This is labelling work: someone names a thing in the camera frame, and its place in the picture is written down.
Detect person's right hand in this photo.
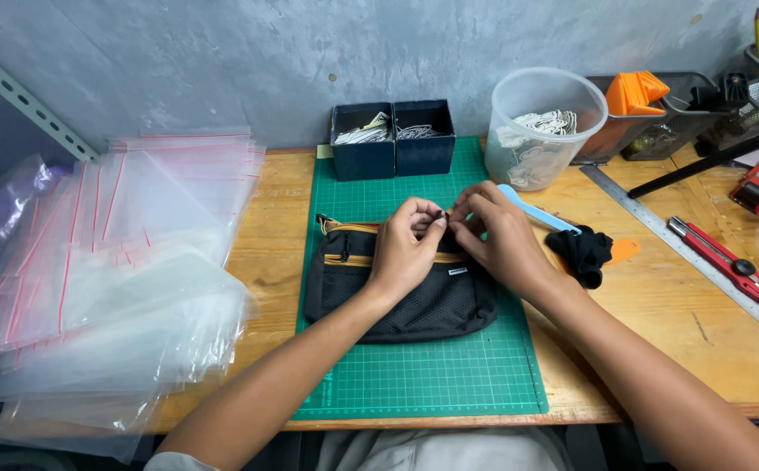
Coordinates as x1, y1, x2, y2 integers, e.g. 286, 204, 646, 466
448, 181, 558, 308

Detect person's left hand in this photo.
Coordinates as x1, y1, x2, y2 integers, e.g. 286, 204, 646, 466
366, 197, 449, 303

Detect black pouch with orange zippers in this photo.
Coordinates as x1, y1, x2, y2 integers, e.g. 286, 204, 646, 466
304, 213, 499, 345

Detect light blue plastic tool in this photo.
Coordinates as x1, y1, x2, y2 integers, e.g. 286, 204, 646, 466
497, 184, 582, 235

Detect dark blue box with tags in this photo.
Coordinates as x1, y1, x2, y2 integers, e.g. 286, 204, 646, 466
329, 101, 397, 182

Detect clear plastic tub of stickers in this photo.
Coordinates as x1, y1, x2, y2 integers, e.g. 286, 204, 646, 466
484, 67, 609, 192

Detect orange plastic scraper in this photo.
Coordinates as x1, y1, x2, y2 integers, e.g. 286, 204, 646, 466
550, 237, 642, 276

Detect green cutting mat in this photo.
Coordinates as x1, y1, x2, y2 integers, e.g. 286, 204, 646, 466
292, 136, 549, 421

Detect steel ruler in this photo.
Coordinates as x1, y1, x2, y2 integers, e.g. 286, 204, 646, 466
579, 164, 759, 343

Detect black mesh basket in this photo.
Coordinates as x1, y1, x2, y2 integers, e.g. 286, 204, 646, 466
572, 71, 721, 166

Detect orange plastic parts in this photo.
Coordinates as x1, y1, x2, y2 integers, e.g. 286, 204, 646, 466
605, 70, 671, 117

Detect person's light grey trousers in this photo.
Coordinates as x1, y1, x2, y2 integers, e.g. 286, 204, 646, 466
144, 427, 577, 471

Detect black metal bar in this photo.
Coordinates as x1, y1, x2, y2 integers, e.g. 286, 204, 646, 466
627, 122, 759, 200

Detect red utility knife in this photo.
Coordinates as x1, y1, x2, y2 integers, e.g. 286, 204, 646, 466
666, 216, 759, 312

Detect black knob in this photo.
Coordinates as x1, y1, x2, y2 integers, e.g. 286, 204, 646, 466
722, 72, 750, 109

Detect pile of clear zip bags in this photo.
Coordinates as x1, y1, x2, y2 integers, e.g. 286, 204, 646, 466
0, 126, 268, 465

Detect black folded strap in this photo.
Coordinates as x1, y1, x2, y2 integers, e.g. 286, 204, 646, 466
544, 224, 615, 290

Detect dark blue box with chains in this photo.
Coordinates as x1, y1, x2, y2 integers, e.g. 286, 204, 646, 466
391, 99, 457, 177

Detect perforated metal shelf rail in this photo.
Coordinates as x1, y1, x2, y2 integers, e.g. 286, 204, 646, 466
0, 31, 101, 163

